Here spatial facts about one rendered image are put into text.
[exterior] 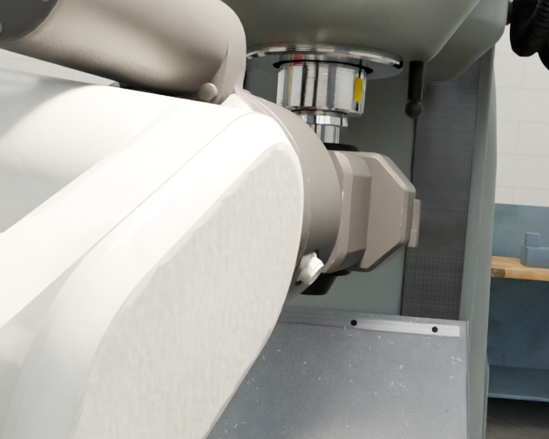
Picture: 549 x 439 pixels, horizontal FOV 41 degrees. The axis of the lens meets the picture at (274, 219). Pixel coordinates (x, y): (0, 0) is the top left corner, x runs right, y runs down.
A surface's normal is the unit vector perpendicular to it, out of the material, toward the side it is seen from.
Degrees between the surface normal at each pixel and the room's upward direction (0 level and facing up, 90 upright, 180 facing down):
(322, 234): 98
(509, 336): 90
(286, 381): 64
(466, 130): 90
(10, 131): 56
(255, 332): 97
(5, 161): 70
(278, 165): 97
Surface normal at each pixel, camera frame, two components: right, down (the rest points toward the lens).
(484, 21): 0.08, 0.21
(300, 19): -0.15, 0.87
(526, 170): -0.08, 0.04
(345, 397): -0.04, -0.42
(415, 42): 0.12, 0.98
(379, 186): -0.33, 0.02
